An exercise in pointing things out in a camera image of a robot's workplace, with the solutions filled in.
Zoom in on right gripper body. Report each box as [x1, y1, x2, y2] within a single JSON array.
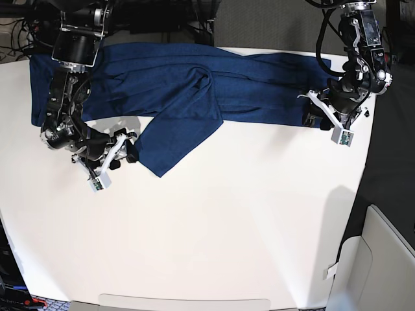
[[73, 128, 130, 170]]

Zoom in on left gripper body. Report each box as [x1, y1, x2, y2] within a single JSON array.
[[320, 79, 370, 125]]

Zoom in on blue long-sleeve T-shirt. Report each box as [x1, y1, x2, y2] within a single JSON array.
[[29, 42, 328, 176]]

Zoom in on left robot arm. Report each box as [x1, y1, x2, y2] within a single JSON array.
[[302, 1, 392, 130]]

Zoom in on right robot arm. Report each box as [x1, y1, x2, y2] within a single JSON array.
[[41, 1, 138, 174]]

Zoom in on white paper tag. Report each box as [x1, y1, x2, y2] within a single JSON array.
[[323, 263, 338, 280]]

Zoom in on white plastic bin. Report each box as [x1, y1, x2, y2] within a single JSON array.
[[326, 205, 414, 311]]

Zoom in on red black tool bottom-left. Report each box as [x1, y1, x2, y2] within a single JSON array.
[[23, 298, 47, 308]]

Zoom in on tangled black cables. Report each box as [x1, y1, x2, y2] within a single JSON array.
[[0, 0, 65, 61]]

